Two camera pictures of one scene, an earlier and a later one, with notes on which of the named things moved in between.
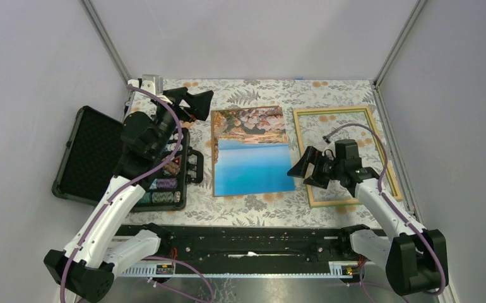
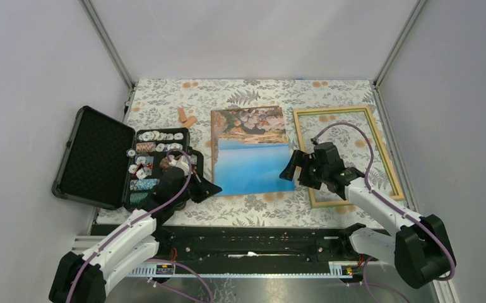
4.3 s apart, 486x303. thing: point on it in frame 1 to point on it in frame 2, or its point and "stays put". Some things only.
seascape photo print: (250, 152) stays put
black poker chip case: (91, 157) stays put
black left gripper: (199, 103) to (205, 189)
